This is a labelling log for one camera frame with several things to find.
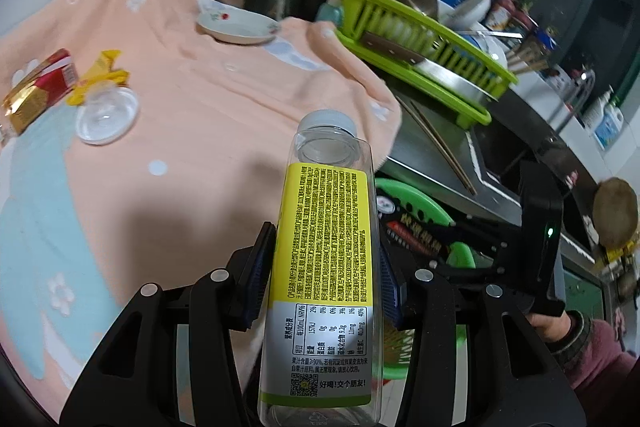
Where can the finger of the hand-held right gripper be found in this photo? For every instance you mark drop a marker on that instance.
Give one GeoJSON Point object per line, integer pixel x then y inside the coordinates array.
{"type": "Point", "coordinates": [470, 264]}
{"type": "Point", "coordinates": [485, 228]}

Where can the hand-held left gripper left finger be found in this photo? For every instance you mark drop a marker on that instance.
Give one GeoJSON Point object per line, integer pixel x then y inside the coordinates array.
{"type": "Point", "coordinates": [257, 277]}

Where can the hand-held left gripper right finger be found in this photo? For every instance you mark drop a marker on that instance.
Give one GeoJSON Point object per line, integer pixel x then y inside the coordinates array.
{"type": "Point", "coordinates": [387, 287]}

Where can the green plastic basket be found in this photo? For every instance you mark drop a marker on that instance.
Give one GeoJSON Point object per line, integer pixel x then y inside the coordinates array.
{"type": "Point", "coordinates": [425, 202]}

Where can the clear bottle with yellow label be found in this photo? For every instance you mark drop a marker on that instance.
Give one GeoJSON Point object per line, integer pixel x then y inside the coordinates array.
{"type": "Point", "coordinates": [320, 257]}

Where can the dark brown small box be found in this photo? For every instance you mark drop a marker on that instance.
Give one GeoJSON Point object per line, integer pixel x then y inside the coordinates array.
{"type": "Point", "coordinates": [415, 227]}

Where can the person's right hand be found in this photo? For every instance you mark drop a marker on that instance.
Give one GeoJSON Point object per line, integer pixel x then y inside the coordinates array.
{"type": "Point", "coordinates": [550, 332]}

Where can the stainless steel sink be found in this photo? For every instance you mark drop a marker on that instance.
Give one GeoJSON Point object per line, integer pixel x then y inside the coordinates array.
{"type": "Point", "coordinates": [510, 187]}

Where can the brown round object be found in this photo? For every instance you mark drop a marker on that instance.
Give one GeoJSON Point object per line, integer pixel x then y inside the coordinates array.
{"type": "Point", "coordinates": [615, 212]}

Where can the green cabinet door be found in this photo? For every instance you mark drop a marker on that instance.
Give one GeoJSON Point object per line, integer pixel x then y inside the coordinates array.
{"type": "Point", "coordinates": [582, 292]}

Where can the wooden chopstick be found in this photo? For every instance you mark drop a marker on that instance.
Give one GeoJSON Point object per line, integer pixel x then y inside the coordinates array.
{"type": "Point", "coordinates": [435, 144]}
{"type": "Point", "coordinates": [445, 142]}

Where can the white detergent bottle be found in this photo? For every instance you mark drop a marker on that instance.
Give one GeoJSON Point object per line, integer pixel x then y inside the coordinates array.
{"type": "Point", "coordinates": [607, 122]}

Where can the steel faucet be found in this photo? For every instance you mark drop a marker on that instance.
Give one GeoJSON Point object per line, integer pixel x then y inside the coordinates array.
{"type": "Point", "coordinates": [575, 102]}

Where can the bundle of chopsticks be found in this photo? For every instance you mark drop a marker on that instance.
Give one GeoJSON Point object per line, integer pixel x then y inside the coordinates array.
{"type": "Point", "coordinates": [525, 62]}

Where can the green dish rack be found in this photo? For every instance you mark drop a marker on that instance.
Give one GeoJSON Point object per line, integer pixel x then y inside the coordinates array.
{"type": "Point", "coordinates": [465, 62]}

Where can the peach flower-print towel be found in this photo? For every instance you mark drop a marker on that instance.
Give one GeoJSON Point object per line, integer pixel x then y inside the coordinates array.
{"type": "Point", "coordinates": [200, 82]}

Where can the potted green plants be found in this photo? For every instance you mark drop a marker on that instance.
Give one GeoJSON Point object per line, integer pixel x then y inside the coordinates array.
{"type": "Point", "coordinates": [515, 4]}

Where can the clear plastic lid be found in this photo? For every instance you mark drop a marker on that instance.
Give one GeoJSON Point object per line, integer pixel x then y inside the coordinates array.
{"type": "Point", "coordinates": [107, 114]}

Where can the white bowl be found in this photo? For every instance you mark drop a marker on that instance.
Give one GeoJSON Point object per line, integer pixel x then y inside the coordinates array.
{"type": "Point", "coordinates": [472, 7]}

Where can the small white plate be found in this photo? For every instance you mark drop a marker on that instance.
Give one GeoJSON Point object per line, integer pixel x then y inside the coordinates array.
{"type": "Point", "coordinates": [235, 27]}

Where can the yellow wrapper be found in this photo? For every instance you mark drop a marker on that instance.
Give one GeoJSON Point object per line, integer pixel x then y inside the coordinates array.
{"type": "Point", "coordinates": [102, 67]}

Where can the red and gold cigarette pack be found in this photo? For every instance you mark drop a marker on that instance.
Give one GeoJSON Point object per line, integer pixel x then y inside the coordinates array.
{"type": "Point", "coordinates": [55, 74]}

